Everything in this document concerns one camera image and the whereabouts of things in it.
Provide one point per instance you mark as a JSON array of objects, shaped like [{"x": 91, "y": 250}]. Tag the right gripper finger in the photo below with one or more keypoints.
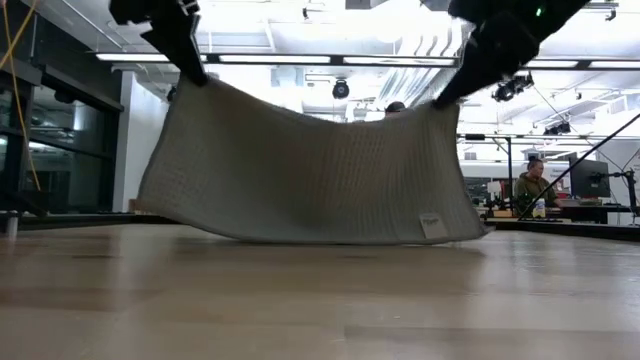
[{"x": 475, "y": 67}]

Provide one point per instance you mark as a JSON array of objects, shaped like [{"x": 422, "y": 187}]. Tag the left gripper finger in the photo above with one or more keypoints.
[{"x": 175, "y": 45}]

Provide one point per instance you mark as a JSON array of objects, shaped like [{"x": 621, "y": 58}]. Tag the grey microfiber towel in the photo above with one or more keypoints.
[{"x": 310, "y": 180}]

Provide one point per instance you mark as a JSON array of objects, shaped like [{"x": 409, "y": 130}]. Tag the black ceiling spotlight cluster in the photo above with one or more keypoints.
[{"x": 510, "y": 90}]

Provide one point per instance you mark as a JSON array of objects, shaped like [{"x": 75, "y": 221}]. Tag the long ceiling light bar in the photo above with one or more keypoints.
[{"x": 275, "y": 59}]

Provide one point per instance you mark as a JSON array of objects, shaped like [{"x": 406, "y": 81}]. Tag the thin black diagonal rod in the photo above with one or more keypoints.
[{"x": 580, "y": 166}]

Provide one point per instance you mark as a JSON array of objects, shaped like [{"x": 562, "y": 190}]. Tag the dark glass partition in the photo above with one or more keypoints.
[{"x": 75, "y": 150}]

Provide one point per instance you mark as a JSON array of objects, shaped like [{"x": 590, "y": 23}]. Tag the white bottle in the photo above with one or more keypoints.
[{"x": 539, "y": 209}]

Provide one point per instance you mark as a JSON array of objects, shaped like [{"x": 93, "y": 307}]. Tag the black computer monitor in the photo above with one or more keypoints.
[{"x": 590, "y": 177}]

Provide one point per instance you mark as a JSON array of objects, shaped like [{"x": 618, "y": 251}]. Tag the black background desk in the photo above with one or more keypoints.
[{"x": 600, "y": 214}]

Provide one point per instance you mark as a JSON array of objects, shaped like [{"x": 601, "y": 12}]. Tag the black background frame post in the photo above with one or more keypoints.
[{"x": 509, "y": 170}]

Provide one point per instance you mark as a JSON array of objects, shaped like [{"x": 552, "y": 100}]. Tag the black ceiling dome camera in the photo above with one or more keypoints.
[{"x": 341, "y": 90}]

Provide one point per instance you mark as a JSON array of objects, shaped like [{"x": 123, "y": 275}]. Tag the grey metal post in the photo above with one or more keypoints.
[{"x": 12, "y": 225}]

